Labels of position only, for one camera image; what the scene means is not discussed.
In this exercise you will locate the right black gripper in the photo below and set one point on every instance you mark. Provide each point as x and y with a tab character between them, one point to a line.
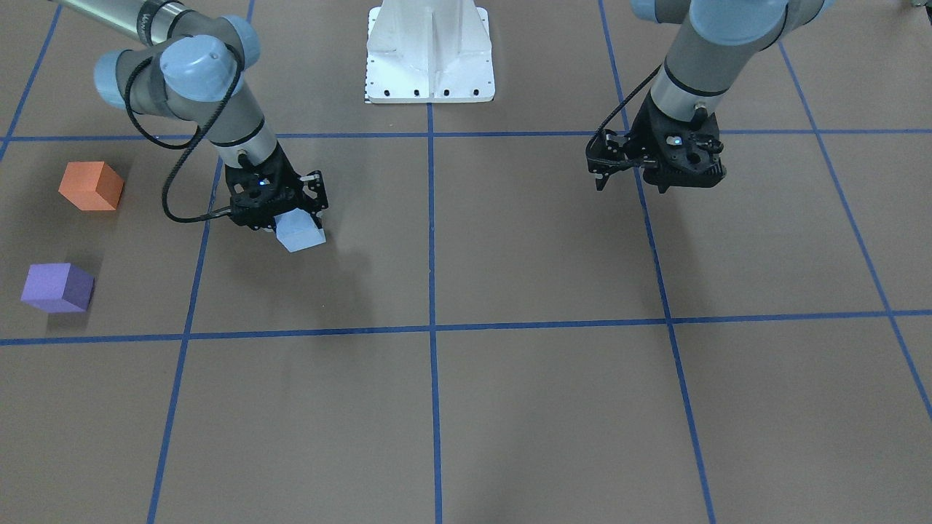
290	176

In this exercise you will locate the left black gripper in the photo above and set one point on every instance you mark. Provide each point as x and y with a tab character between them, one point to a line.
642	136

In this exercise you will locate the light blue foam block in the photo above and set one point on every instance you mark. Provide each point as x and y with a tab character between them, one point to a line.
296	231

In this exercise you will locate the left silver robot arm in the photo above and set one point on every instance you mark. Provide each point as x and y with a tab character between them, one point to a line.
715	41

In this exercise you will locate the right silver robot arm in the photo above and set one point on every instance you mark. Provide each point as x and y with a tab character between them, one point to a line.
186	86

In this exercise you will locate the orange foam block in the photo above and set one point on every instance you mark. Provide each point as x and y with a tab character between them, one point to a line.
91	186

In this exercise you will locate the purple foam block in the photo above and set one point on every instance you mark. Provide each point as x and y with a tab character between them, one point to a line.
58	288

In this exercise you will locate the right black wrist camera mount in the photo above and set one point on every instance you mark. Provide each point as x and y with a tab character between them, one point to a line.
313	196

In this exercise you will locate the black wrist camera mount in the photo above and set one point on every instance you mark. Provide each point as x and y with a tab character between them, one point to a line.
313	196
605	155

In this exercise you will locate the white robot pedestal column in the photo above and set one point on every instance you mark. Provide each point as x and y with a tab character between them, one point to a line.
429	52

